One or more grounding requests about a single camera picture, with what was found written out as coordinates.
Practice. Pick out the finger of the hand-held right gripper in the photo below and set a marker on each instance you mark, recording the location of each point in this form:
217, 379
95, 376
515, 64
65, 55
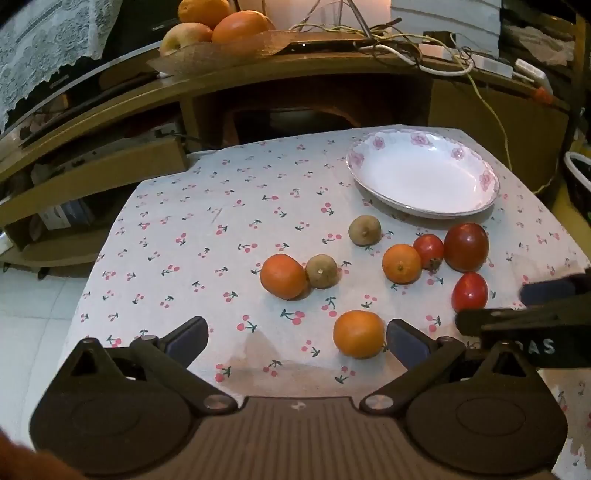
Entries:
545, 291
498, 318

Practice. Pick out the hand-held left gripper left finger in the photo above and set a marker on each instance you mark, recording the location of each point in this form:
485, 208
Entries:
187, 340

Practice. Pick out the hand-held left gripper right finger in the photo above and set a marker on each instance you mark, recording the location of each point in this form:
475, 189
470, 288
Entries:
406, 345

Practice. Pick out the small red tomato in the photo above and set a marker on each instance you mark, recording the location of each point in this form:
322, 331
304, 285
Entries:
427, 248
469, 292

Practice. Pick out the large red tomato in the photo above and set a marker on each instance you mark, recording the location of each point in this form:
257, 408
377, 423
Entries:
466, 247

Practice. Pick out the brown kiwi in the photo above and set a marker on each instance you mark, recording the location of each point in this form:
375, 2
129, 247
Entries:
322, 271
364, 230

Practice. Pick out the white floral plate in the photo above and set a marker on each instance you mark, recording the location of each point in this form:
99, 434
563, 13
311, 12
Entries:
422, 177

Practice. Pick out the cherry print tablecloth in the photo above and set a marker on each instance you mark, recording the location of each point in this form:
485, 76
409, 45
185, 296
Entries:
207, 230

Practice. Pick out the white basket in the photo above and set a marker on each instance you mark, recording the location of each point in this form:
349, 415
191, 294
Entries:
579, 180

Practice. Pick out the blue white box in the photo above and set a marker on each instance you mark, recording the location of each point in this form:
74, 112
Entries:
64, 214

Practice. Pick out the white power strip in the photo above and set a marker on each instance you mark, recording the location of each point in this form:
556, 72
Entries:
508, 69

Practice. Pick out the brown woven fruit tray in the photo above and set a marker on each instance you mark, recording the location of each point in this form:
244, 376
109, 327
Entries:
221, 53

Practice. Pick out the yellow red apple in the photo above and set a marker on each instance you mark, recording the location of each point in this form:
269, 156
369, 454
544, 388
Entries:
184, 38

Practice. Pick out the black television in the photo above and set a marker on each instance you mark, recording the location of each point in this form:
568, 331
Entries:
138, 27

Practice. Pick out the large orange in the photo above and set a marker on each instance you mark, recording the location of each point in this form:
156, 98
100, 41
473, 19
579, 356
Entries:
203, 11
241, 26

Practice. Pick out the white lace cloth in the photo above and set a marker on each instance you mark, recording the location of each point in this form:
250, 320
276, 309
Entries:
41, 50

